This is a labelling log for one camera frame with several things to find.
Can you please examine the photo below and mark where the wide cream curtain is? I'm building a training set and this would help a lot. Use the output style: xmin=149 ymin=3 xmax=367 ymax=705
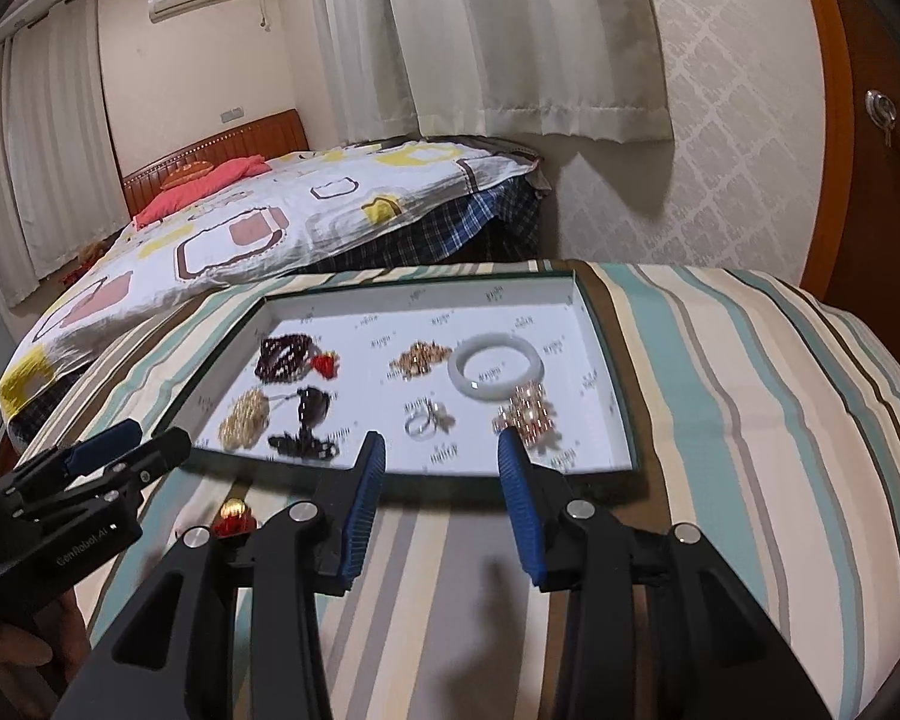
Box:
xmin=311 ymin=0 xmax=676 ymax=143

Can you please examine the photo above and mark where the rose gold chain bracelet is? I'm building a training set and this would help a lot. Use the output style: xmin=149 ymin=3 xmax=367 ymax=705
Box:
xmin=388 ymin=340 xmax=455 ymax=380

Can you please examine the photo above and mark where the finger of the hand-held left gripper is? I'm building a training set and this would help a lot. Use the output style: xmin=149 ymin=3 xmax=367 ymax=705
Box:
xmin=90 ymin=427 xmax=193 ymax=511
xmin=15 ymin=420 xmax=145 ymax=496

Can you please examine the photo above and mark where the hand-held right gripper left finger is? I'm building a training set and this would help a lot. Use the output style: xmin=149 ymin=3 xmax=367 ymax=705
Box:
xmin=51 ymin=431 xmax=387 ymax=720

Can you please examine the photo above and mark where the silver pearl ring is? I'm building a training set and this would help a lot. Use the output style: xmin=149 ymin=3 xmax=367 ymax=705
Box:
xmin=403 ymin=396 xmax=456 ymax=440

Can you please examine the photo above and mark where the black bead necklace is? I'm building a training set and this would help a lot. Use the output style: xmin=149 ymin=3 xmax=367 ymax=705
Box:
xmin=268 ymin=386 xmax=340 ymax=464

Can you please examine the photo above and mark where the white jade bangle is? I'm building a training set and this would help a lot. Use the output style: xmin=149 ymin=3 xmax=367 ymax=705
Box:
xmin=448 ymin=334 xmax=545 ymax=402

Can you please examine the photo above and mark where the dark red bead bracelet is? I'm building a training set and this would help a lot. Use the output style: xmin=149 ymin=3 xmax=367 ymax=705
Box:
xmin=255 ymin=336 xmax=320 ymax=383

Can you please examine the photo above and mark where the gold chain necklace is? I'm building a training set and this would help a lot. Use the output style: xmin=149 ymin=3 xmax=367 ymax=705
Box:
xmin=217 ymin=388 xmax=272 ymax=452

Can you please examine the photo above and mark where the red gold charm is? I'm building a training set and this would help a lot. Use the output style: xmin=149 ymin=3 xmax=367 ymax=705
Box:
xmin=211 ymin=499 xmax=260 ymax=539

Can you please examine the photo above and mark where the striped bedsheet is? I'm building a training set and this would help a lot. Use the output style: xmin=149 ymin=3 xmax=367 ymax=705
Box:
xmin=67 ymin=259 xmax=900 ymax=720

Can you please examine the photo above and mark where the bed with patterned quilt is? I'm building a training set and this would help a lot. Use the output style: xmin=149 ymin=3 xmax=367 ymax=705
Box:
xmin=0 ymin=136 xmax=545 ymax=421

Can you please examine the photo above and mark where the wooden door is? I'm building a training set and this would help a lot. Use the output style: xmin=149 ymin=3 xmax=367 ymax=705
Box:
xmin=787 ymin=0 xmax=900 ymax=383

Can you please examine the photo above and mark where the blue plaid bedsheet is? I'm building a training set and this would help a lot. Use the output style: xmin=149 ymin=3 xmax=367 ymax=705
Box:
xmin=330 ymin=180 xmax=545 ymax=275

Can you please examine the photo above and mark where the wooden headboard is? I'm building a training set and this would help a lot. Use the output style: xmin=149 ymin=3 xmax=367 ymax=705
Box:
xmin=122 ymin=109 xmax=308 ymax=218

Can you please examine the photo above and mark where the metal door lock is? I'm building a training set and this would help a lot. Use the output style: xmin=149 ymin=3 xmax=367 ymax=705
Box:
xmin=865 ymin=88 xmax=899 ymax=147

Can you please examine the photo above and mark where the rose gold pearl bracelet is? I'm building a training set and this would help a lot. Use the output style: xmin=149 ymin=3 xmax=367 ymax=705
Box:
xmin=493 ymin=381 xmax=557 ymax=451

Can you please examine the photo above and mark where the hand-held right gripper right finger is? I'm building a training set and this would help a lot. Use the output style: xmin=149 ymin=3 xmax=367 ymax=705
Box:
xmin=497 ymin=427 xmax=833 ymax=720

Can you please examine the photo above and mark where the person's left hand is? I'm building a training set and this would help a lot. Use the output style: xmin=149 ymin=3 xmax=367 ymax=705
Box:
xmin=0 ymin=600 xmax=53 ymax=691

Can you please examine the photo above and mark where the long cream curtain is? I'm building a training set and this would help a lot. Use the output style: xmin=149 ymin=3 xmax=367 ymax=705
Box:
xmin=0 ymin=0 xmax=132 ymax=308

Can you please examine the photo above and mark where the green jewelry box white lining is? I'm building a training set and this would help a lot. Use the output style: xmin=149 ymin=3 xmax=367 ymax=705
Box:
xmin=172 ymin=259 xmax=642 ymax=477

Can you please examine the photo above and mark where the red pillow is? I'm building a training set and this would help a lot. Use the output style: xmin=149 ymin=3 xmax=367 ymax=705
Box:
xmin=133 ymin=155 xmax=272 ymax=230

